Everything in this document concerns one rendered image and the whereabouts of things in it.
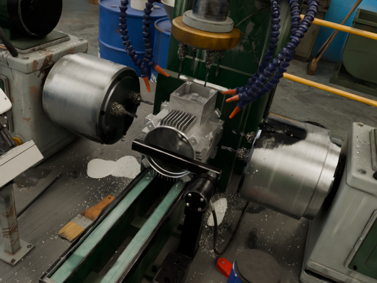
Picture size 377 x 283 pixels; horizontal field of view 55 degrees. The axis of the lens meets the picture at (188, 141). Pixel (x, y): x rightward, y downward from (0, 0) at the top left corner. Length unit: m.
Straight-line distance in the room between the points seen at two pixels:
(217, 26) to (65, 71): 0.45
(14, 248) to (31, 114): 0.39
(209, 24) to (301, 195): 0.46
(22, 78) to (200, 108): 0.51
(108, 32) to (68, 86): 1.97
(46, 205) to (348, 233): 0.80
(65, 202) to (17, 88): 0.36
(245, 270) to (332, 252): 0.54
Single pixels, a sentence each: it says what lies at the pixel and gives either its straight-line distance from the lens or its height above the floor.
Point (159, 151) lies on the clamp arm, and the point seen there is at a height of 1.03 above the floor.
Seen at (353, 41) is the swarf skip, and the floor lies 0.58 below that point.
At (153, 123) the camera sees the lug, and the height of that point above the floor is 1.09.
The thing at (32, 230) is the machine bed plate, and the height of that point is 0.80.
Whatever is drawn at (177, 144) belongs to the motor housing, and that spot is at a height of 0.95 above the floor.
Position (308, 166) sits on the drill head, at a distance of 0.89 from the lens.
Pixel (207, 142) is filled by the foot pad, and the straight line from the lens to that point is 0.96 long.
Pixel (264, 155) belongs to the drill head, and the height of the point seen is 1.11.
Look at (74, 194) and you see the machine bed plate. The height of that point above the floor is 0.80.
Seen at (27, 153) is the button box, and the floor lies 1.07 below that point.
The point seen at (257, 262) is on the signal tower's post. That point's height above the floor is 1.22.
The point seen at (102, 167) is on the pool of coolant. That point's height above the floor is 0.80.
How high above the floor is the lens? 1.56
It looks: 32 degrees down
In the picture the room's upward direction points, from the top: 11 degrees clockwise
